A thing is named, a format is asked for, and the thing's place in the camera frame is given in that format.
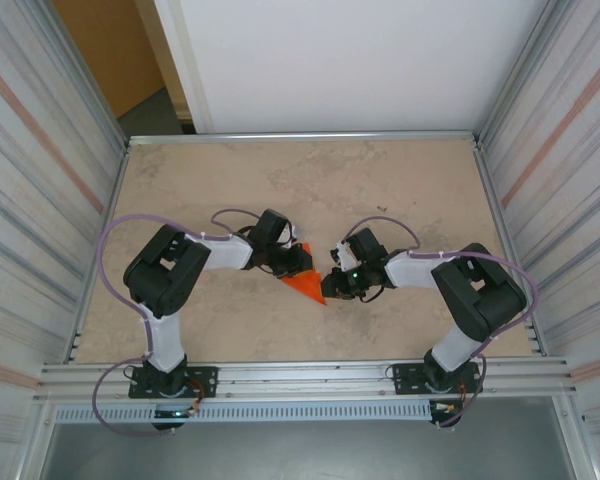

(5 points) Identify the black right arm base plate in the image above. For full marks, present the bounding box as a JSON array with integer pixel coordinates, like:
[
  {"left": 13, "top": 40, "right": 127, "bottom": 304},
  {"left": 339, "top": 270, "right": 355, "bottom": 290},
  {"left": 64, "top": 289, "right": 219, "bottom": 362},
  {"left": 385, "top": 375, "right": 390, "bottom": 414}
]
[{"left": 392, "top": 360, "right": 484, "bottom": 396}]

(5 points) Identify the grey metal sheet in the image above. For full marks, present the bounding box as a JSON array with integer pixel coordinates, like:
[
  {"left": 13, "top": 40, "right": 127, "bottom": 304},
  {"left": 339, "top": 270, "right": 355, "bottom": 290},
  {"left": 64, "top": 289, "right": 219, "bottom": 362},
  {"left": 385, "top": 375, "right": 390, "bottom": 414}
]
[{"left": 39, "top": 397, "right": 579, "bottom": 480}]

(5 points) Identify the grey slotted cable duct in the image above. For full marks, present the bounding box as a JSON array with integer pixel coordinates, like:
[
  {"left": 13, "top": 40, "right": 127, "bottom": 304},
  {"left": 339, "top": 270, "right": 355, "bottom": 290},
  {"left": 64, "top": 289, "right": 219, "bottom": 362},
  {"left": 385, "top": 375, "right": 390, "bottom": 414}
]
[{"left": 53, "top": 402, "right": 435, "bottom": 424}]

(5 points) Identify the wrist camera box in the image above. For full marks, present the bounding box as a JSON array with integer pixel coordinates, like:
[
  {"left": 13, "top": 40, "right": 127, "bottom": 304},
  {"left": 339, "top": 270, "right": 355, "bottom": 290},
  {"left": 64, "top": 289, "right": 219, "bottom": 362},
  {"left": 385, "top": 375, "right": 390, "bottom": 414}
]
[
  {"left": 278, "top": 223, "right": 302, "bottom": 250},
  {"left": 328, "top": 241, "right": 357, "bottom": 270}
]

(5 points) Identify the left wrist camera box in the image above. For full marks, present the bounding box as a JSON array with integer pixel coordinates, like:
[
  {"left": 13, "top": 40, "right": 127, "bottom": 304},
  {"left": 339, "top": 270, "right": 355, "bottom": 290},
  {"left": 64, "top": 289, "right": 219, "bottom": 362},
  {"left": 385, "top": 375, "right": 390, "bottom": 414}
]
[{"left": 278, "top": 223, "right": 302, "bottom": 250}]

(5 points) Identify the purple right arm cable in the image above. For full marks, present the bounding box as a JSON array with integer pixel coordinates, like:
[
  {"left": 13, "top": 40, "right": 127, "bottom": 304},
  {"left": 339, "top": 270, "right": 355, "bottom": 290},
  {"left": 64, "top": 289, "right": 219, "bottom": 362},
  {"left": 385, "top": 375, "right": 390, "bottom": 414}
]
[{"left": 342, "top": 215, "right": 539, "bottom": 430}]

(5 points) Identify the small black controller board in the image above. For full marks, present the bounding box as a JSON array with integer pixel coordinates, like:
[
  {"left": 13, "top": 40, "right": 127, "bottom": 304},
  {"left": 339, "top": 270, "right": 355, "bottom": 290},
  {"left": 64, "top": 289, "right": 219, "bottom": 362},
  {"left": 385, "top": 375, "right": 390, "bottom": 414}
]
[
  {"left": 428, "top": 399, "right": 462, "bottom": 429},
  {"left": 152, "top": 405, "right": 187, "bottom": 432}
]

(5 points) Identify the translucent corrugated side panel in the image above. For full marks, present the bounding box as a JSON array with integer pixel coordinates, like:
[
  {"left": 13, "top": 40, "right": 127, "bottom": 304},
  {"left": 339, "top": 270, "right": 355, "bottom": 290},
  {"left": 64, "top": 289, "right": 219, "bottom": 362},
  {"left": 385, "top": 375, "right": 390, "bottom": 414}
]
[
  {"left": 0, "top": 0, "right": 131, "bottom": 431},
  {"left": 472, "top": 0, "right": 600, "bottom": 431}
]

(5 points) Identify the white door frame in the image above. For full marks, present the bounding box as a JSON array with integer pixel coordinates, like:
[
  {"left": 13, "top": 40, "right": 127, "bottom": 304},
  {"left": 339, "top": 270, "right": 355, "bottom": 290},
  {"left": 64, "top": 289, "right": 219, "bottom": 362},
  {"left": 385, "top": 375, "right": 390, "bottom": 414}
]
[{"left": 152, "top": 0, "right": 216, "bottom": 135}]

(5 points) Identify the brown wooden door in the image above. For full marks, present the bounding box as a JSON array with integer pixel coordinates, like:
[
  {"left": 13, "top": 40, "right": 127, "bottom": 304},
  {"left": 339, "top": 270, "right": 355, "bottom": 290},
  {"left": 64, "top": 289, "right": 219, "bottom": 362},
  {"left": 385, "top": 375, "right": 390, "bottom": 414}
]
[{"left": 53, "top": 0, "right": 170, "bottom": 121}]

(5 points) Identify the long aluminium mounting rail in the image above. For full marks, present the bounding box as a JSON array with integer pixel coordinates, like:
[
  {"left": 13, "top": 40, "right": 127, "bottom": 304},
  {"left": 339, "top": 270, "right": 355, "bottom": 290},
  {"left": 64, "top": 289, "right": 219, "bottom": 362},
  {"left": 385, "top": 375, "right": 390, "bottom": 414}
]
[{"left": 32, "top": 355, "right": 580, "bottom": 402}]

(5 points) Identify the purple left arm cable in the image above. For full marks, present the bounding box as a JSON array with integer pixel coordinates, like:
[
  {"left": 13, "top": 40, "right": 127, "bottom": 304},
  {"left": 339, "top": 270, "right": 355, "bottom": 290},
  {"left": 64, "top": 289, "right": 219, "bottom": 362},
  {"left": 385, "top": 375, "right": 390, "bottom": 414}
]
[{"left": 92, "top": 208, "right": 262, "bottom": 440}]

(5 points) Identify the aluminium table end rail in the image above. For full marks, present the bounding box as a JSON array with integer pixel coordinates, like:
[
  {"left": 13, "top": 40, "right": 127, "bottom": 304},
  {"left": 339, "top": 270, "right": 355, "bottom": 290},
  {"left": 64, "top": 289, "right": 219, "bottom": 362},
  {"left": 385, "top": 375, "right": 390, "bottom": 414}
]
[{"left": 126, "top": 130, "right": 483, "bottom": 148}]

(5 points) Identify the orange paper sheet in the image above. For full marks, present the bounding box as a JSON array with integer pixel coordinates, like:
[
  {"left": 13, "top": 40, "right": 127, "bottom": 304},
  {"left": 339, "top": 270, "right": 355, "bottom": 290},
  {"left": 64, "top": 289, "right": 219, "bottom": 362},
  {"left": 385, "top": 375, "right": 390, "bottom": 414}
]
[{"left": 279, "top": 241, "right": 329, "bottom": 307}]

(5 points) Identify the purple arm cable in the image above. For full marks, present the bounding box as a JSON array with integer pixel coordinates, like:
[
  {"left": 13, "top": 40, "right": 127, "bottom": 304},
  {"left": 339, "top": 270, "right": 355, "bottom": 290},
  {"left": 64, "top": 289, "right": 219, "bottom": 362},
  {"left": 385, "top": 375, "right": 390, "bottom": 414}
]
[
  {"left": 92, "top": 208, "right": 262, "bottom": 440},
  {"left": 342, "top": 215, "right": 539, "bottom": 430}
]

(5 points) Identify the aluminium table side rail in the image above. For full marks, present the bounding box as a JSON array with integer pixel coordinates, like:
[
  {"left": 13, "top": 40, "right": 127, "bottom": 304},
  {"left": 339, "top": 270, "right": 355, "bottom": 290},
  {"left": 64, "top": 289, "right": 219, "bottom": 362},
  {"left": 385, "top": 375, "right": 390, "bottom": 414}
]
[
  {"left": 68, "top": 141, "right": 133, "bottom": 364},
  {"left": 472, "top": 138, "right": 549, "bottom": 357}
]

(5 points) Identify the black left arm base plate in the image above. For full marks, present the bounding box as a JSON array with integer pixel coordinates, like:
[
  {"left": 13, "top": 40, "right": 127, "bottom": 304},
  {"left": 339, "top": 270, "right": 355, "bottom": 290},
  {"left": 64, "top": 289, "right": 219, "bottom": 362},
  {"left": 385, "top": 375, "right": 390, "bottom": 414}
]
[{"left": 128, "top": 365, "right": 219, "bottom": 400}]

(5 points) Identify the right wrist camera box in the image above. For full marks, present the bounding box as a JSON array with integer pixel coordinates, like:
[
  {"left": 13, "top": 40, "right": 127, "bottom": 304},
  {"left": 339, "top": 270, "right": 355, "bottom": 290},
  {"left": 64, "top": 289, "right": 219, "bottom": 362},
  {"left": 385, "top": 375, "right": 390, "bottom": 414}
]
[{"left": 328, "top": 241, "right": 357, "bottom": 270}]

